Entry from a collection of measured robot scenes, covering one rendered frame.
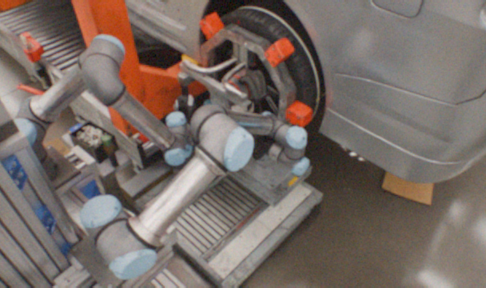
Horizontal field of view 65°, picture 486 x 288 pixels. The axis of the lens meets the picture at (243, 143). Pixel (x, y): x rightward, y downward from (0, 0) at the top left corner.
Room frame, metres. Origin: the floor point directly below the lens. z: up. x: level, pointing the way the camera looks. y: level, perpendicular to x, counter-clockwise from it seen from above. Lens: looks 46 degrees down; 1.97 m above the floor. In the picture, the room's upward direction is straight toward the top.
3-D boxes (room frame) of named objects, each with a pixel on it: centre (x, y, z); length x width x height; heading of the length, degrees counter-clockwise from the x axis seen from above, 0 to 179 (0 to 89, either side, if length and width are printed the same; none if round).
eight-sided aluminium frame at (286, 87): (1.49, -0.01, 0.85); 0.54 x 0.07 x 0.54; 47
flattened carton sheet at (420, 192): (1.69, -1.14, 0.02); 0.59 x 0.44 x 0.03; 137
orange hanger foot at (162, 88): (1.81, 0.38, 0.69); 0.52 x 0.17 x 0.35; 137
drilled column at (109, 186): (1.47, 0.83, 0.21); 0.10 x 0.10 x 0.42; 47
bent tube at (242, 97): (1.33, 0.00, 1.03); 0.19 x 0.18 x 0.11; 137
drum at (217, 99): (1.44, 0.04, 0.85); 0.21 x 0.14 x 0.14; 137
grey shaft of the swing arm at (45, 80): (2.34, 1.49, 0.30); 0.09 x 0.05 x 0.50; 47
